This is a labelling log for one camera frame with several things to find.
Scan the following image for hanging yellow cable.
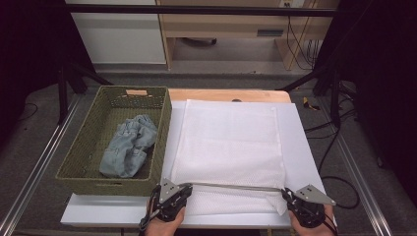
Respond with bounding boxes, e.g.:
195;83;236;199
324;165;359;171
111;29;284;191
293;0;319;71

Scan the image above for hanging black cables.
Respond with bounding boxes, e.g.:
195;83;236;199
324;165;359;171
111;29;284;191
286;16;321;71

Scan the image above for person's right hand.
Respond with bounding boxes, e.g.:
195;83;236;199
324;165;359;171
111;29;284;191
288;205;338;236

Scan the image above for black curtain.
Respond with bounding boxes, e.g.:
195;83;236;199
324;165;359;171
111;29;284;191
314;0;417;205
0;0;96;148

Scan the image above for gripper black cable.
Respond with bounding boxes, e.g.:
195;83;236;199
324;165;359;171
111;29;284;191
138;186;161;234
323;212;338;236

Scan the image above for light blue jeans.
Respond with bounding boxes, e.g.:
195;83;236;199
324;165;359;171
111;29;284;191
98;114;159;180

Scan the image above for light wooden desk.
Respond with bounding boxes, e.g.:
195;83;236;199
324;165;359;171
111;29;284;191
156;0;340;71

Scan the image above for person's left hand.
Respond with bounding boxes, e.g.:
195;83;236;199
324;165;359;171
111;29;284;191
144;196;187;236

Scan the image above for white cabinet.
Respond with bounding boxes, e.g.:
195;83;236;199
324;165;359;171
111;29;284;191
65;0;166;65

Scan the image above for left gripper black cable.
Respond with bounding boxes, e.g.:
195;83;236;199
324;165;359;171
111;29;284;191
138;186;161;234

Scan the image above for white board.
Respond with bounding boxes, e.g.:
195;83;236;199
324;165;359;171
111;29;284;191
60;99;338;229

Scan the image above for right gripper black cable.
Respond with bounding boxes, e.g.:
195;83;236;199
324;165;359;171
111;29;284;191
323;212;338;236

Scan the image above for aluminium rail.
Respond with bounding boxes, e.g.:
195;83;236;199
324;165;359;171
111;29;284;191
0;94;83;236
316;96;394;236

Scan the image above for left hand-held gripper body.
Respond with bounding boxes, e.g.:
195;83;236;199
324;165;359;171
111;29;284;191
150;178;189;222

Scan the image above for white mesh laundry bag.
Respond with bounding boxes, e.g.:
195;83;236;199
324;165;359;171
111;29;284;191
170;98;289;217

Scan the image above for white power outlet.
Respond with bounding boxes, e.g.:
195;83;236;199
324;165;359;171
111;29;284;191
278;0;306;8

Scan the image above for green woven basket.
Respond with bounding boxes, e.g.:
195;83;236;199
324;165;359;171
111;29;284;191
54;85;173;198

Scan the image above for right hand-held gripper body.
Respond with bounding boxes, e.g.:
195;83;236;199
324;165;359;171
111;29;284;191
289;184;337;229

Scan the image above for black horizontal bar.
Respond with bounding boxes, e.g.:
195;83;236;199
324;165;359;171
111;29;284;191
67;4;338;18

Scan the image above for long black floor cable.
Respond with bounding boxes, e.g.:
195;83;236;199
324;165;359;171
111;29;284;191
304;107;362;210

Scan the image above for black metal stand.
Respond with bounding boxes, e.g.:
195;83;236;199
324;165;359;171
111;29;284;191
57;62;114;126
276;63;342;129

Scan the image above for yellow and black tool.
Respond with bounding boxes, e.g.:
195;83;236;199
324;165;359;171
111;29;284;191
302;96;321;112

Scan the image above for thin black floor cable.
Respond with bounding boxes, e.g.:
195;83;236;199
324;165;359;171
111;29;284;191
16;102;38;122

